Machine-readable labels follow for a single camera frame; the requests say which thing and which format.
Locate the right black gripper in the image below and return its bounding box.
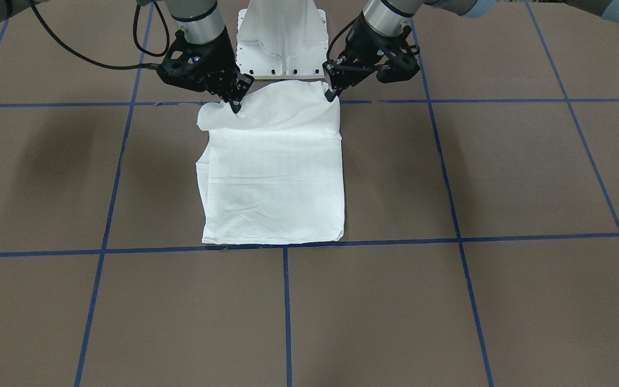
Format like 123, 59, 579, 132
156, 28, 254, 113

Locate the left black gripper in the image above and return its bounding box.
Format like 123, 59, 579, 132
323, 15, 420, 103

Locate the white printed t-shirt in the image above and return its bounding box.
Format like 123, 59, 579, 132
196, 80, 346, 245

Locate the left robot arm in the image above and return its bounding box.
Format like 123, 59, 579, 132
340, 1, 619, 108

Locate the white camera mast with base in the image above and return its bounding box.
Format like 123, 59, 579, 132
236, 1, 329, 80

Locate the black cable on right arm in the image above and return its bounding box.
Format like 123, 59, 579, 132
27, 0, 170, 71

